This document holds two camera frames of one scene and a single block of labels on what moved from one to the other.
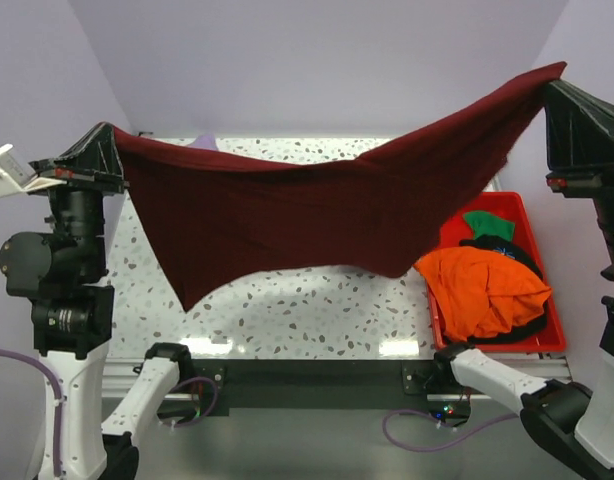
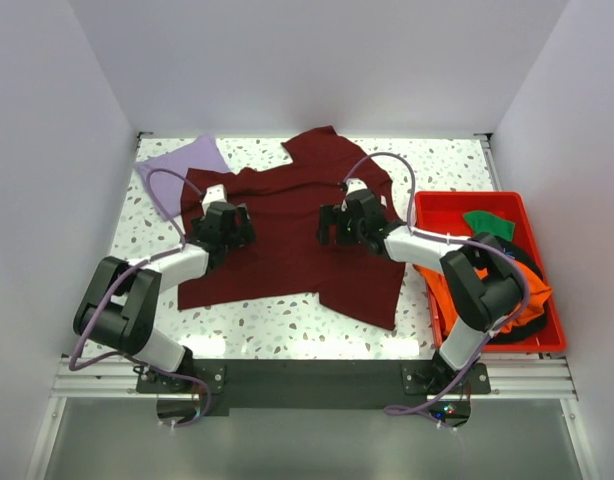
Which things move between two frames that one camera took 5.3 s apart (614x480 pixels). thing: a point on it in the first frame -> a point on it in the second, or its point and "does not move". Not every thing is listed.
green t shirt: (483, 223) does not move
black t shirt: (498, 245) does not move
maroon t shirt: (212, 221) -> (286, 256)
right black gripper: (586, 138) -> (332, 215)
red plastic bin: (511, 207) does not move
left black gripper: (95, 158) -> (242, 234)
